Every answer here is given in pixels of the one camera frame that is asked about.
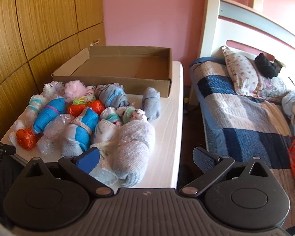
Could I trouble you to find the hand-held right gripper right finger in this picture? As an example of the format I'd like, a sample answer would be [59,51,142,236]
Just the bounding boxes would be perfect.
[178,147,272,197]

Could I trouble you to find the blue sock bundle pink band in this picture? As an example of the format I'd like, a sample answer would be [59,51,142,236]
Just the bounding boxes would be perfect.
[32,97,67,135]

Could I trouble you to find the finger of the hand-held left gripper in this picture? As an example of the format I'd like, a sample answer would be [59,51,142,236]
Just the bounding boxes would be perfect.
[0,141,17,156]

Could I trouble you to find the orange white sock roll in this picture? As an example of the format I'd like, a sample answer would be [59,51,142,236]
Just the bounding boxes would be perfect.
[36,114,73,156]

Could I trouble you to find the black cloth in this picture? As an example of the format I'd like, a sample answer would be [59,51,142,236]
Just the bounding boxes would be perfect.
[254,52,287,79]

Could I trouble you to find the wooden wardrobe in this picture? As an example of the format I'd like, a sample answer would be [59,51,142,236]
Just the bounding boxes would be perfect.
[0,0,106,138]

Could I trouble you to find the white floral bundle green band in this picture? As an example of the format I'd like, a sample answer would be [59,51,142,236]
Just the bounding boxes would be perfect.
[122,105,147,124]
[100,106,123,126]

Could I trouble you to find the lilac printed pillow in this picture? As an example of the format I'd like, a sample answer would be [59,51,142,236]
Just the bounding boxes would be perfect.
[257,75,295,102]

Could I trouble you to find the brown cardboard box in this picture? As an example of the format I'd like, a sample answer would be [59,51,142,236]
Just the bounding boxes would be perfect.
[51,45,173,98]

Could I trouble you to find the orange bundle with green ribbon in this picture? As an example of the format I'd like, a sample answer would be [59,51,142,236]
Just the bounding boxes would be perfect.
[66,96,106,118]

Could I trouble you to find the plain orange plastic bundle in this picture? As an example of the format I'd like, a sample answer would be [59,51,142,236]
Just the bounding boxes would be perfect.
[15,127,39,151]

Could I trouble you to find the white bedside table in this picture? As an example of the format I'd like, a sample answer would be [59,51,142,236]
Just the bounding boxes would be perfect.
[0,60,183,195]

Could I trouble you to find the white bed headboard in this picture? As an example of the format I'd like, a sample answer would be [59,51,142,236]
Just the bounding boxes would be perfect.
[188,0,295,105]

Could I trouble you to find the pink fluffy toy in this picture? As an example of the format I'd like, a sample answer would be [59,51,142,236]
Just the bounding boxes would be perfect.
[63,81,88,103]

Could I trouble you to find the white dotted bundle pink band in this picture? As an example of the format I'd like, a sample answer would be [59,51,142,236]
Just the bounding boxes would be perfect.
[86,86,97,102]

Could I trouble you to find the grey sock bundle blue band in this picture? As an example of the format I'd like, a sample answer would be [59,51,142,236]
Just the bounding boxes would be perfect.
[95,83,130,109]

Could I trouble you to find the lavender white plastic bundle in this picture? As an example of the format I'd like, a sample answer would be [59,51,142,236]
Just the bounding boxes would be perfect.
[51,81,65,96]

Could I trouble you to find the white and blue sock bundle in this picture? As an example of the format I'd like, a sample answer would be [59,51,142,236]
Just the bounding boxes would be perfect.
[61,107,99,158]

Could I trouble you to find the white printed sock bundle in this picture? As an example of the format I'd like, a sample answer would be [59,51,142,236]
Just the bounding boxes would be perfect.
[90,119,120,186]

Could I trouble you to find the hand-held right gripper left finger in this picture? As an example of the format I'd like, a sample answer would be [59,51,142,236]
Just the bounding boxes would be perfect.
[22,147,113,197]

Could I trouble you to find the floral pillow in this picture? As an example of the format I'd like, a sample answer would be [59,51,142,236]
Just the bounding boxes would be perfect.
[221,45,261,96]

